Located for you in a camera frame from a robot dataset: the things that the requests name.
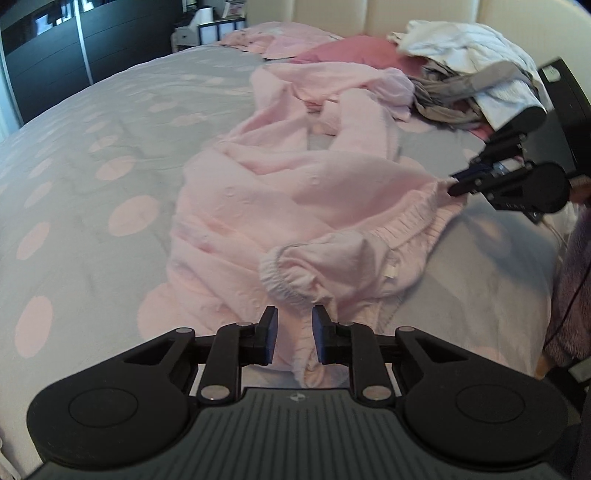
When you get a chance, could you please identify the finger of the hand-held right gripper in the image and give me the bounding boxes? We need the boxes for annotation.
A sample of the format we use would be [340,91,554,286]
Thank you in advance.
[450,127,529,185]
[447,165,532,205]

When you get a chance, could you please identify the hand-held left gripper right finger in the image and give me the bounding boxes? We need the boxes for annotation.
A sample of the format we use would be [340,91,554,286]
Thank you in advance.
[312,305,467,401]

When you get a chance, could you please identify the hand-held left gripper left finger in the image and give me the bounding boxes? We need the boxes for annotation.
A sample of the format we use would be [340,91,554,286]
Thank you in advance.
[122,305,280,401]

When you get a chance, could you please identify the pink fleece pants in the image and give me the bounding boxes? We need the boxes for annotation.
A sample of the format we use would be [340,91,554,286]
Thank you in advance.
[137,88,465,389]

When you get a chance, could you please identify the person's right forearm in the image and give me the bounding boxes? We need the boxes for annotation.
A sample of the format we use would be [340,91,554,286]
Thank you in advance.
[542,203,591,370]

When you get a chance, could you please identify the white garment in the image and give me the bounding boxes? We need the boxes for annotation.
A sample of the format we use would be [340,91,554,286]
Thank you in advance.
[392,19,548,131]

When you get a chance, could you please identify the magenta pink cloth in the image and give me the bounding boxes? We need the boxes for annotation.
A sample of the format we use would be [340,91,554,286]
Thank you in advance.
[291,36,407,70]

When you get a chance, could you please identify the beige padded headboard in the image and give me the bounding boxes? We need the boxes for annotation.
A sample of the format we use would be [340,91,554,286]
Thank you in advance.
[247,0,591,63]

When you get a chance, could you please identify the pink garment near headboard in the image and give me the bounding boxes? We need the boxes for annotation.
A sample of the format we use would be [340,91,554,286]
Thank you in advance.
[219,23,345,61]

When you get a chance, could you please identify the grey polka-dot duvet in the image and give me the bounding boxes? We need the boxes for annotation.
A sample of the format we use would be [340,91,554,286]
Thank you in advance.
[0,28,571,462]

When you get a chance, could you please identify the white nightstand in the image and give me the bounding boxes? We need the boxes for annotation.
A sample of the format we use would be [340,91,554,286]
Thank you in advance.
[173,7,250,47]

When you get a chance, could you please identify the white box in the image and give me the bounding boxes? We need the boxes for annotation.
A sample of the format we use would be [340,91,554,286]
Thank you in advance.
[186,7,216,29]

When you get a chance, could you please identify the black wardrobe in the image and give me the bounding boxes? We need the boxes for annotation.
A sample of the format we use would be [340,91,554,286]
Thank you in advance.
[0,0,185,126]

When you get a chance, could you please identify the black cable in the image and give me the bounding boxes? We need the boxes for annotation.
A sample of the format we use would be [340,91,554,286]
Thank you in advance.
[544,256,585,358]

